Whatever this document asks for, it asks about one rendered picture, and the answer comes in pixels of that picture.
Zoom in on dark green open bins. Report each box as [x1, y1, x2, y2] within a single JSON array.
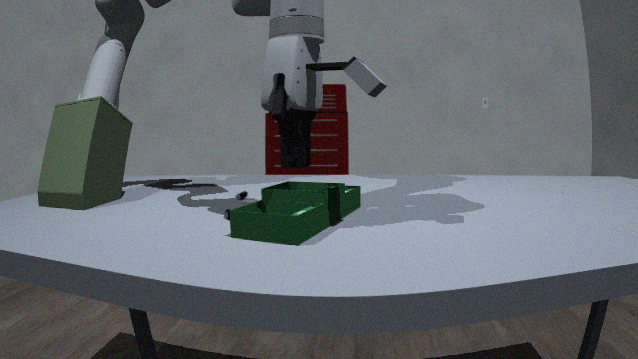
[[229, 181, 361, 246]]

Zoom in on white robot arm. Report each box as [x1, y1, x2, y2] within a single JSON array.
[[77, 0, 387, 108]]

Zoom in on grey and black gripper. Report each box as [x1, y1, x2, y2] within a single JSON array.
[[261, 33, 324, 168]]

